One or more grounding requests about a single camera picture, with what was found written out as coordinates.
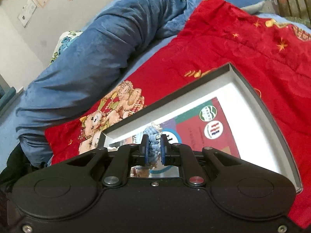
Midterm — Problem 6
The floral pillow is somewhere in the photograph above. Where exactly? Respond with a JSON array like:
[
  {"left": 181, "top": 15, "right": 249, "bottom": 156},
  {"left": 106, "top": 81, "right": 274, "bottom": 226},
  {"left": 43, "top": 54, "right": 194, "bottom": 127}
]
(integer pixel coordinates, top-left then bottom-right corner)
[{"left": 50, "top": 30, "right": 83, "bottom": 65}]

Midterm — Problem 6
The dark cloth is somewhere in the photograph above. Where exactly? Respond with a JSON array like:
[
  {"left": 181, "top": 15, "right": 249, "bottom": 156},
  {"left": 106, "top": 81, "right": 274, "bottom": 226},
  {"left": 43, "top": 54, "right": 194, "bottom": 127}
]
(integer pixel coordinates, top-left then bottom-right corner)
[{"left": 0, "top": 143, "right": 33, "bottom": 195}]

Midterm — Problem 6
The colourful picture book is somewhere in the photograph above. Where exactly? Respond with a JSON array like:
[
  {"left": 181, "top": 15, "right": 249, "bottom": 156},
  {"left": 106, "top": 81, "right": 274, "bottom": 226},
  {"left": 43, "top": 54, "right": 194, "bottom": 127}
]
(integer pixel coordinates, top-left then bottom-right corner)
[{"left": 114, "top": 97, "right": 241, "bottom": 178}]

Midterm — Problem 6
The black cardboard box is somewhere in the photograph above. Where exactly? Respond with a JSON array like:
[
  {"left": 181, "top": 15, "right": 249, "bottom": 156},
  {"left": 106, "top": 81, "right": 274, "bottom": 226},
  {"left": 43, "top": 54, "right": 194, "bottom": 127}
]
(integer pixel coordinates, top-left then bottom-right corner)
[{"left": 101, "top": 63, "right": 303, "bottom": 195}]

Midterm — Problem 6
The white framed wall certificate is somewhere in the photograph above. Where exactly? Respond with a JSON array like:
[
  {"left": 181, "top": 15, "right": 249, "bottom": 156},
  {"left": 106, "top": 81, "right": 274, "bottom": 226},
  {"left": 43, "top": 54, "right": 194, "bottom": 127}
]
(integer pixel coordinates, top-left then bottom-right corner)
[{"left": 18, "top": 0, "right": 38, "bottom": 29}]

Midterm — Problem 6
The light blue bedsheet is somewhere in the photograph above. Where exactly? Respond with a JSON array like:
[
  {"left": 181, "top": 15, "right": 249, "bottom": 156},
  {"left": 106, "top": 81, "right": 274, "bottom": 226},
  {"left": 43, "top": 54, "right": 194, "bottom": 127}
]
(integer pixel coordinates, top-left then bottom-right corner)
[{"left": 258, "top": 12, "right": 311, "bottom": 28}]

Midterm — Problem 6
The blue plush blanket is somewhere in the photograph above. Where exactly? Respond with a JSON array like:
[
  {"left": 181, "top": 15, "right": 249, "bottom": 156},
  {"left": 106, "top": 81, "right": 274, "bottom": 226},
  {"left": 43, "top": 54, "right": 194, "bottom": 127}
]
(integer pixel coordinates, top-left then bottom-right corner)
[{"left": 16, "top": 0, "right": 266, "bottom": 168}]

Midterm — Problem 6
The red printed blanket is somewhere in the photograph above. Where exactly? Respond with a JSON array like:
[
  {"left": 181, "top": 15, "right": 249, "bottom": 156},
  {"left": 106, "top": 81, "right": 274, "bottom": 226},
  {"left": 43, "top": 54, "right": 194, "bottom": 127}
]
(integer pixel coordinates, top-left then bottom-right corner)
[{"left": 44, "top": 0, "right": 311, "bottom": 230}]

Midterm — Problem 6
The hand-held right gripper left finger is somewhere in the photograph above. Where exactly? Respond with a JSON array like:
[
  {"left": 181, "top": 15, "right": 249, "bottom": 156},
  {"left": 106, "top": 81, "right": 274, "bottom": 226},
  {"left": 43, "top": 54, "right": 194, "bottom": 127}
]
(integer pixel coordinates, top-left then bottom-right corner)
[{"left": 65, "top": 134, "right": 150, "bottom": 188}]

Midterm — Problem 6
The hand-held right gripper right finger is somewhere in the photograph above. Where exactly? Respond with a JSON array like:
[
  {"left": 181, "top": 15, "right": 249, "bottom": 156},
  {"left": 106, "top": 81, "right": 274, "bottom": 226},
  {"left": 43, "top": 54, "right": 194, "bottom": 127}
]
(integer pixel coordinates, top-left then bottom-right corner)
[{"left": 160, "top": 135, "right": 244, "bottom": 188}]

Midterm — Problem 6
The blue crocheted scrunchie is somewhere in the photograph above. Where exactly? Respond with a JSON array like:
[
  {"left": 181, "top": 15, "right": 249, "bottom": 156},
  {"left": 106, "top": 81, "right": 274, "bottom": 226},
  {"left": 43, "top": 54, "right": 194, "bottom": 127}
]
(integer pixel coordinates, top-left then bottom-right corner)
[{"left": 142, "top": 122, "right": 164, "bottom": 171}]

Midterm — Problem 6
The teal furniture edge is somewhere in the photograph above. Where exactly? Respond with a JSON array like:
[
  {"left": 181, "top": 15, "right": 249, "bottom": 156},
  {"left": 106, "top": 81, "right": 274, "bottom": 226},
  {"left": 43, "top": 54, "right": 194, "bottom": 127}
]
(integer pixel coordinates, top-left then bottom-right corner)
[{"left": 0, "top": 74, "right": 24, "bottom": 117}]

